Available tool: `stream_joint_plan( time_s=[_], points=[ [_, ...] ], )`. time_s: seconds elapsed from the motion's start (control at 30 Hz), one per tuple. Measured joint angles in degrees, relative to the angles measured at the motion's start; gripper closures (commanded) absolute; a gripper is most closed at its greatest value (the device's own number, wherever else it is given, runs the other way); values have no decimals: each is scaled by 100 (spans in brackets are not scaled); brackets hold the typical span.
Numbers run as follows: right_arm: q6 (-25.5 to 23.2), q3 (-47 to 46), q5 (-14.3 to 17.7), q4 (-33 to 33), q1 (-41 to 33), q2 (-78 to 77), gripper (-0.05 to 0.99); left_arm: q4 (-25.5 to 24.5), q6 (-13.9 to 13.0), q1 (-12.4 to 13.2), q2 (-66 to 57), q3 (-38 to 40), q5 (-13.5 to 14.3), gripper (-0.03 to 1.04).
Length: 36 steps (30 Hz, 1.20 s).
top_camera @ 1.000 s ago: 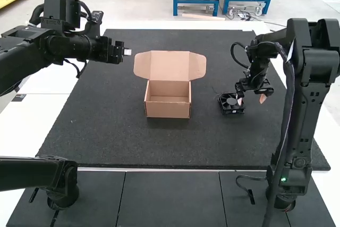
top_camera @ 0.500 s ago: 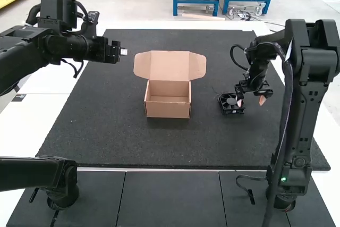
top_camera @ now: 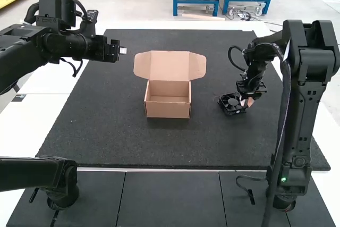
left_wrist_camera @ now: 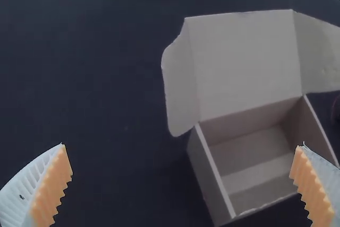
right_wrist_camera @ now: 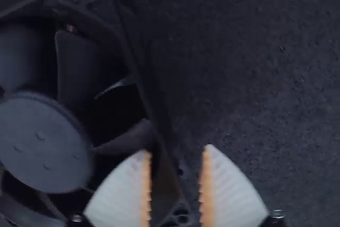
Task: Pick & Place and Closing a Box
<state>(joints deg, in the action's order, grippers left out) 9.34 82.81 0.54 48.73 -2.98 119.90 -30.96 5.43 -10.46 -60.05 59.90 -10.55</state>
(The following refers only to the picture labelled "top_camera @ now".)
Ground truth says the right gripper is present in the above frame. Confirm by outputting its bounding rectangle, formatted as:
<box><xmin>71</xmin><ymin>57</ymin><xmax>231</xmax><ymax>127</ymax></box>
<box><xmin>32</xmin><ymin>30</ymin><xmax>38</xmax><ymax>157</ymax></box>
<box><xmin>235</xmin><ymin>74</ymin><xmax>267</xmax><ymax>108</ymax></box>

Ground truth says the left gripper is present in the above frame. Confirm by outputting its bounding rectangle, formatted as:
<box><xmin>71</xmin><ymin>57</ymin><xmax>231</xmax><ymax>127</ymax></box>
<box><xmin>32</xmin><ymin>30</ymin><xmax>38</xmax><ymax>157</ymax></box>
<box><xmin>96</xmin><ymin>35</ymin><xmax>120</xmax><ymax>63</ymax></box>

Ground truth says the black square fan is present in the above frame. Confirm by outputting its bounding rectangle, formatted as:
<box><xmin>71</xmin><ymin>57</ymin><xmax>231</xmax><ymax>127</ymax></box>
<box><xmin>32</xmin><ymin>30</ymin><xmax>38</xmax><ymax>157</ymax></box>
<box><xmin>217</xmin><ymin>92</ymin><xmax>249</xmax><ymax>117</ymax></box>

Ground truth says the cardboard box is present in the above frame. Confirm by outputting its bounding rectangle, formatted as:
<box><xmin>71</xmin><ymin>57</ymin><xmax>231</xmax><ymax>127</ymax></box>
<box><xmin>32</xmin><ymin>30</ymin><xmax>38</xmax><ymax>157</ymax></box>
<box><xmin>133</xmin><ymin>50</ymin><xmax>207</xmax><ymax>119</ymax></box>

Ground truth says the black mat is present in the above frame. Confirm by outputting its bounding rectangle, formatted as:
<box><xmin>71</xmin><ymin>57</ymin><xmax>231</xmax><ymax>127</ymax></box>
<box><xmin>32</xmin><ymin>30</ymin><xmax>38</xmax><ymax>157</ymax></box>
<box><xmin>36</xmin><ymin>29</ymin><xmax>332</xmax><ymax>172</ymax></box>

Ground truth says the dark base panel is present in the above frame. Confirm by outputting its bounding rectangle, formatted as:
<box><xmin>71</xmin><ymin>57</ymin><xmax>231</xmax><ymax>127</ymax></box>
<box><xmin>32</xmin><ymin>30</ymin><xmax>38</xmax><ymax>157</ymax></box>
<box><xmin>5</xmin><ymin>170</ymin><xmax>127</xmax><ymax>227</ymax></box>
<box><xmin>219</xmin><ymin>171</ymin><xmax>337</xmax><ymax>227</ymax></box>
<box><xmin>115</xmin><ymin>171</ymin><xmax>228</xmax><ymax>227</ymax></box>

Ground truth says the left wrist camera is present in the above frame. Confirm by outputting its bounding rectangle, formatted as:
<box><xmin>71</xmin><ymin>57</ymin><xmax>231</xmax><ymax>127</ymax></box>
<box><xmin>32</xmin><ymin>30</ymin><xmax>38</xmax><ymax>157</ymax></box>
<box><xmin>85</xmin><ymin>9</ymin><xmax>99</xmax><ymax>30</ymax></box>

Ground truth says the black cable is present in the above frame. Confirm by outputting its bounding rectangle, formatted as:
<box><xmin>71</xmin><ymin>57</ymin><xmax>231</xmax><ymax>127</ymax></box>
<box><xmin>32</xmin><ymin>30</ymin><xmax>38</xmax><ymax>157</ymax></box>
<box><xmin>235</xmin><ymin>175</ymin><xmax>269</xmax><ymax>205</ymax></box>
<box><xmin>228</xmin><ymin>46</ymin><xmax>248</xmax><ymax>73</ymax></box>
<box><xmin>60</xmin><ymin>56</ymin><xmax>85</xmax><ymax>78</ymax></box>
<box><xmin>261</xmin><ymin>38</ymin><xmax>293</xmax><ymax>227</ymax></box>

